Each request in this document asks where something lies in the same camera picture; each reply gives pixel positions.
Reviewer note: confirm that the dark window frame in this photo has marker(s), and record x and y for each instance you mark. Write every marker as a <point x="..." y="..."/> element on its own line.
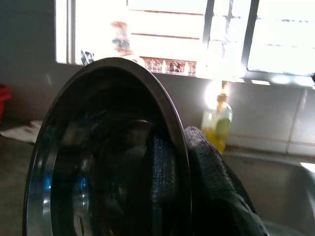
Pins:
<point x="251" y="37"/>

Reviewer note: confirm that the black white patterned packet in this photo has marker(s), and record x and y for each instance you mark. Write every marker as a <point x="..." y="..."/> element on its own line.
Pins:
<point x="86" y="57"/>

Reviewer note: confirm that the round stainless steel plate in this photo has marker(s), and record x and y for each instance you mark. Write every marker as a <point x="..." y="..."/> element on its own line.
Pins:
<point x="86" y="147"/>

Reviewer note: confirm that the white dish cloth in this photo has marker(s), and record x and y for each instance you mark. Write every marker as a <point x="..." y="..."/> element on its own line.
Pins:
<point x="19" y="132"/>

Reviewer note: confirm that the yellow dish soap bottle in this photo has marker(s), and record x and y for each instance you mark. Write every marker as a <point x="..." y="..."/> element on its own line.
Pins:
<point x="220" y="127"/>

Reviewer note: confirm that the stainless steel double sink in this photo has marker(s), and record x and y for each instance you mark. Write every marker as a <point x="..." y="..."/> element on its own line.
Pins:
<point x="283" y="196"/>

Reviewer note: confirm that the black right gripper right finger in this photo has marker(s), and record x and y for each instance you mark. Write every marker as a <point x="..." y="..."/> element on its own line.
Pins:
<point x="214" y="196"/>

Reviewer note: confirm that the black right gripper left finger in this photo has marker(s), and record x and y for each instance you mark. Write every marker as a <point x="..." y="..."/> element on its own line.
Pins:
<point x="163" y="172"/>

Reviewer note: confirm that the round red plastic basin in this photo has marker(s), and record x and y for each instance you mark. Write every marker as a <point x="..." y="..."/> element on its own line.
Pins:
<point x="5" y="100"/>

